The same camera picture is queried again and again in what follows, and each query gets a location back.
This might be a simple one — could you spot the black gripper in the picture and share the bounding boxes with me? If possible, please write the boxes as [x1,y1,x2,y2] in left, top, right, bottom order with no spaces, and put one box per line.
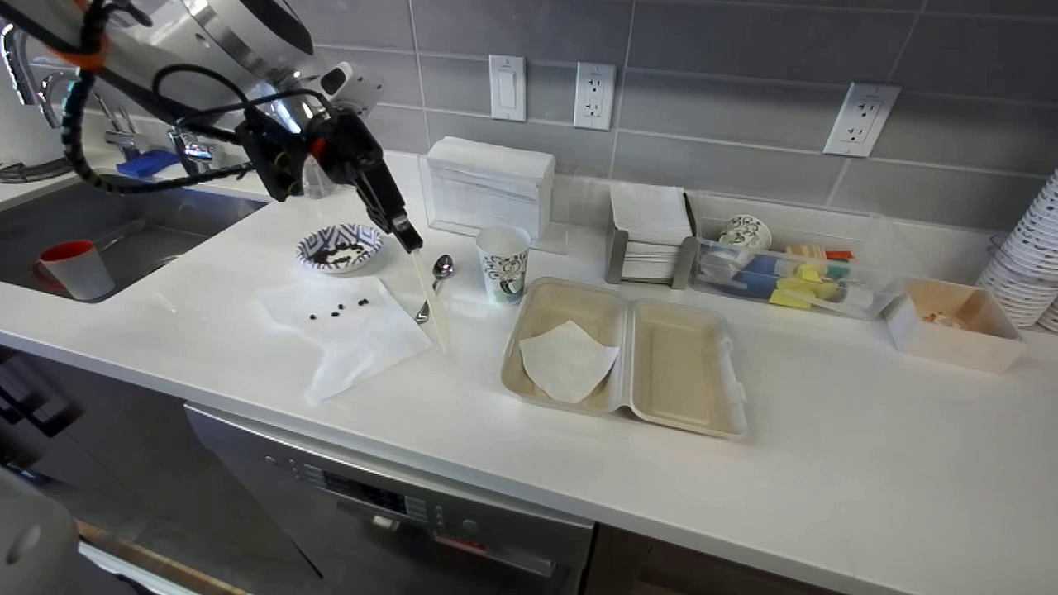
[234,106,429,254]

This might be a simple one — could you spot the red plastic cup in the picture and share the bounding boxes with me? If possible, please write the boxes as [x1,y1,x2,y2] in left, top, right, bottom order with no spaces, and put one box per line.
[30,234,120,303]

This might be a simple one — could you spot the patterned small bowl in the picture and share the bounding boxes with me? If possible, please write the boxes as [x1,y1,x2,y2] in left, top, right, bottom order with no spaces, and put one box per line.
[297,222,390,277]

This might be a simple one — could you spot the metal spoon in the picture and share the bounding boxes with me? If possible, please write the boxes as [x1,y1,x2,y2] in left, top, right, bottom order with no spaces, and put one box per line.
[409,251,460,326]

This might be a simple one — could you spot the white napkin dispenser box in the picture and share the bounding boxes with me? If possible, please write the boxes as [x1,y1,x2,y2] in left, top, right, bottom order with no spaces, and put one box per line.
[424,132,558,240]

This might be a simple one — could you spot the white paper sheet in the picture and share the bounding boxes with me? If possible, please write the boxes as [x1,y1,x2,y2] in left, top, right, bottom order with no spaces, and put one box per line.
[253,272,433,407]

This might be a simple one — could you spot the blue sponge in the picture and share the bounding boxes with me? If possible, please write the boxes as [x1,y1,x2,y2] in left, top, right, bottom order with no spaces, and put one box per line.
[111,150,185,183]

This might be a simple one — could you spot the white folded napkin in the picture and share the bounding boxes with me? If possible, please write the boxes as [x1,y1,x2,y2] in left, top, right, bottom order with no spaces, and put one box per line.
[515,316,625,407]

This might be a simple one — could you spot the metal napkin holder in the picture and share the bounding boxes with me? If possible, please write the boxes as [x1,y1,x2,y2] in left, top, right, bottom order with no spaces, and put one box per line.
[603,178,700,290]

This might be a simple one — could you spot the stainless steel sink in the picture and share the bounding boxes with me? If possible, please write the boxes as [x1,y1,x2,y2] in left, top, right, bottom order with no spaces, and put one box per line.
[0,175,270,308]

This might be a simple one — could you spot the stainless steel dishwasher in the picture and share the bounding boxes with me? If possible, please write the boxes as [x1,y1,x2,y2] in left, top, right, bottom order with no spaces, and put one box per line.
[178,399,598,595]

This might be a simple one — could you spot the beige clamshell takeout container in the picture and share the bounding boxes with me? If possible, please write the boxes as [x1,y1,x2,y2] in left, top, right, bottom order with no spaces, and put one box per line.
[498,274,755,446]

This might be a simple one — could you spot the chrome arched sink faucet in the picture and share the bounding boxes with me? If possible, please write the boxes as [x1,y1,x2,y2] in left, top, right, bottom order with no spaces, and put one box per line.
[0,21,145,158]

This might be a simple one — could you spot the clear condiment organizer tray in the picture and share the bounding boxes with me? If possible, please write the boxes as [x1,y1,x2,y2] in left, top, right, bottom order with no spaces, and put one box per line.
[692,212,899,325]

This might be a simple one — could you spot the yellow condiment packets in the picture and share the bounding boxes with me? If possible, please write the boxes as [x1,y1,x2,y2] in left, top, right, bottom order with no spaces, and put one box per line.
[768,262,853,313]

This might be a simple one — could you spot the wooden robot cart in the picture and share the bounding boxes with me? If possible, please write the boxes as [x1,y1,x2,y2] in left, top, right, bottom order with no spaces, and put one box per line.
[73,515,257,595]

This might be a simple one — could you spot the stack of paper cups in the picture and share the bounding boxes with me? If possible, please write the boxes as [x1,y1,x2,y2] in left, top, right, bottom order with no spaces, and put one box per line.
[973,163,1058,338]

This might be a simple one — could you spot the white wall light switch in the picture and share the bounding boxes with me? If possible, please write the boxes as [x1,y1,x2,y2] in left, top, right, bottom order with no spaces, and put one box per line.
[486,52,528,125]

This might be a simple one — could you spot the white wall power outlet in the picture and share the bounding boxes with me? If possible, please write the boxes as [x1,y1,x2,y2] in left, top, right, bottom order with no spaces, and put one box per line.
[823,80,903,158]
[569,58,617,132]

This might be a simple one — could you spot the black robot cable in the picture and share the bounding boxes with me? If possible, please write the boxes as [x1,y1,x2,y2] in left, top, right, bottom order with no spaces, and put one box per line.
[56,58,336,199]

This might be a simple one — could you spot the black equipment mount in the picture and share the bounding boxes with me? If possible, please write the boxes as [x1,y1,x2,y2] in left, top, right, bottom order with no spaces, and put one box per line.
[0,346,86,489]

